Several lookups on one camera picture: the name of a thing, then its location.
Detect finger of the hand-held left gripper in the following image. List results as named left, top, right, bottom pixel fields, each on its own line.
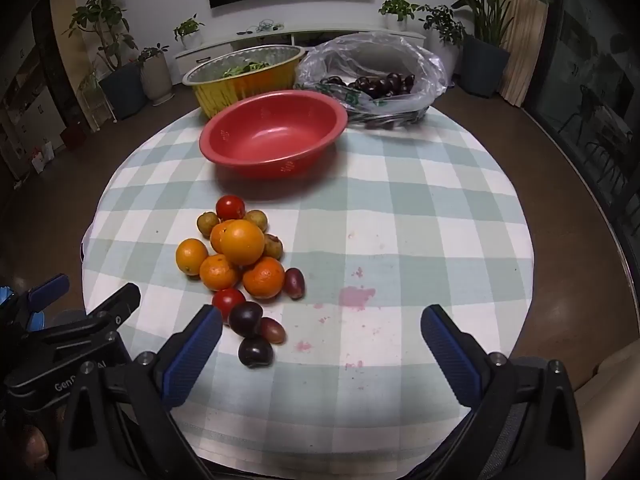
left=7, top=282, right=142, bottom=386
left=0, top=274, right=71, bottom=328

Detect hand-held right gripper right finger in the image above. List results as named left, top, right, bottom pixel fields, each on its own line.
left=420, top=304, right=586, bottom=480

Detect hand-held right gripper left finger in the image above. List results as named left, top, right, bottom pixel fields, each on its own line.
left=57, top=304, right=223, bottom=480

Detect dark purple plum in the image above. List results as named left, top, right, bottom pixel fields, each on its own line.
left=238, top=336, right=274, bottom=368
left=228, top=301, right=264, bottom=338

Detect red tomato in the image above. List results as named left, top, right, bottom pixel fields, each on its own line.
left=212, top=288, right=246, bottom=317
left=216, top=195, right=246, bottom=222

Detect reddish oval fruit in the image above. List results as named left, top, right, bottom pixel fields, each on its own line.
left=284, top=267, right=306, bottom=301
left=258, top=317, right=287, bottom=345

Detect large orange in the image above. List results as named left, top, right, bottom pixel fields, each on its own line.
left=221, top=220, right=266, bottom=266

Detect red plastic colander bowl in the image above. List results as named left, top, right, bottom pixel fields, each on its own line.
left=199, top=90, right=349, bottom=180

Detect green checked tablecloth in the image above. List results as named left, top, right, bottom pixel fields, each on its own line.
left=81, top=95, right=535, bottom=476

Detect beige chair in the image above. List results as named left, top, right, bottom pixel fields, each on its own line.
left=570, top=337, right=640, bottom=480

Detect dark square plant pot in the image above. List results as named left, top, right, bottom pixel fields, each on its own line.
left=98, top=62, right=148, bottom=121

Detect houseplant in white ribbed pot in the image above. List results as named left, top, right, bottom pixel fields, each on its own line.
left=137, top=42, right=174, bottom=107

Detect gold foil pan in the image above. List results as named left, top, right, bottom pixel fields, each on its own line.
left=182, top=45, right=307, bottom=120

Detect green leafy vegetables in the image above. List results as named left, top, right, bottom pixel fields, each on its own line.
left=220, top=61, right=271, bottom=79

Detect small plant in white pot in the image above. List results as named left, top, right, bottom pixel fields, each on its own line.
left=173, top=14, right=206, bottom=51

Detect tall leafy houseplant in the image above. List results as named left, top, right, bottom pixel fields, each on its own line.
left=69, top=0, right=138, bottom=72

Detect pile of dark cherries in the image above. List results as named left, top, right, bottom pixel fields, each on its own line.
left=320, top=72, right=417, bottom=102

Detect dark blue plant pot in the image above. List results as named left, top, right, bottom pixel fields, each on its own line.
left=461, top=34, right=511, bottom=99

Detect glass sliding door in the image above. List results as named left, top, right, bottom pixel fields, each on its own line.
left=522, top=0, right=640, bottom=241

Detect clear plastic bag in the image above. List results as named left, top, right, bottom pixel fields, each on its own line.
left=295, top=31, right=447, bottom=127

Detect beige curtain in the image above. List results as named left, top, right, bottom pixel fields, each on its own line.
left=500, top=0, right=557, bottom=108

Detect small-leaved green houseplant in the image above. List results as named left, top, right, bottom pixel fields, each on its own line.
left=420, top=4, right=467, bottom=48

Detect bushy green plant on cabinet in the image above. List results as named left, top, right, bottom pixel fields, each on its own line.
left=378, top=0, right=420, bottom=32

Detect wire rack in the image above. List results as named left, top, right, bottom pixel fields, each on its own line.
left=77, top=70, right=119, bottom=134

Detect cables on cabinet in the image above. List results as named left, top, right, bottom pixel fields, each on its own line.
left=237, top=19, right=286, bottom=37

